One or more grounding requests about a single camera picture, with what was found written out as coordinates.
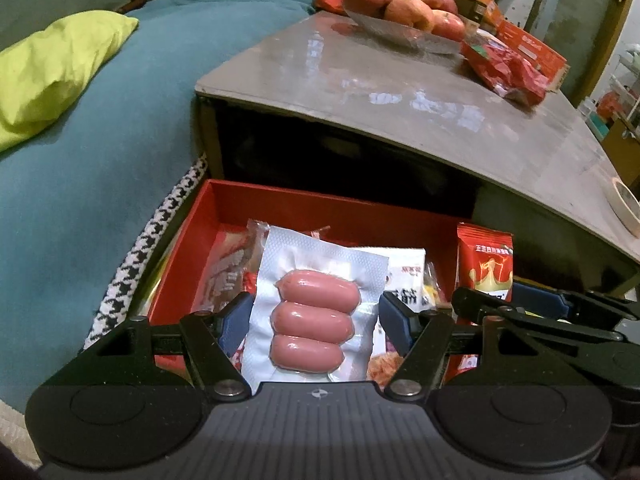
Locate red spicy strip packet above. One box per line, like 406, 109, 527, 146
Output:
456, 223, 516, 306

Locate red gummy candy packet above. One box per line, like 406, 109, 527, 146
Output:
202, 217, 271, 361

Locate glass fruit plate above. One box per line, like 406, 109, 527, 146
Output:
342, 2, 466, 56

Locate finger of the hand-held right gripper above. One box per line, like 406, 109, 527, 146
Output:
514, 282, 640, 331
451, 287, 640, 361

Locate white perforated panel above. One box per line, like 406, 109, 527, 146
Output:
505, 0, 533, 28

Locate houndstooth cloth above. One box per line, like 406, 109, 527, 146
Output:
82, 155, 208, 351

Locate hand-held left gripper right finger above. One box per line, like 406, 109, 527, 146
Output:
378, 292, 506, 403

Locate short orange box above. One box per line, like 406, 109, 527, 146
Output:
442, 0, 503, 28

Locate grey-green sofa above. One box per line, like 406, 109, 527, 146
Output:
0, 0, 131, 51

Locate small clear crispy snack packet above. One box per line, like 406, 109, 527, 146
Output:
422, 265, 451, 307

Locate lime green pillow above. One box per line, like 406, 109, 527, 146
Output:
0, 12, 140, 151

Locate cream cloth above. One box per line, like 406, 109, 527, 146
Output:
0, 400, 41, 466

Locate red cardboard box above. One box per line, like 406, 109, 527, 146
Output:
147, 178, 516, 386

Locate small round bowl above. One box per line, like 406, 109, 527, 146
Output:
610, 178, 640, 238

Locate white dark-label snack packet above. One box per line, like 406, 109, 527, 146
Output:
350, 246, 441, 386

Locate grey coffee table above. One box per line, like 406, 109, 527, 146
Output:
194, 10, 640, 306

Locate long orange box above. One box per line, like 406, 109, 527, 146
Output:
500, 20, 568, 93

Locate vacuum-packed sausage pack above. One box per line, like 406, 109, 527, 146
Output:
240, 225, 391, 386

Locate blue blanket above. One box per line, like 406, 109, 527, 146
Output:
0, 0, 326, 411

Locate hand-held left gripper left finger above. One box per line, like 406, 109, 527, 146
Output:
55, 291, 257, 403

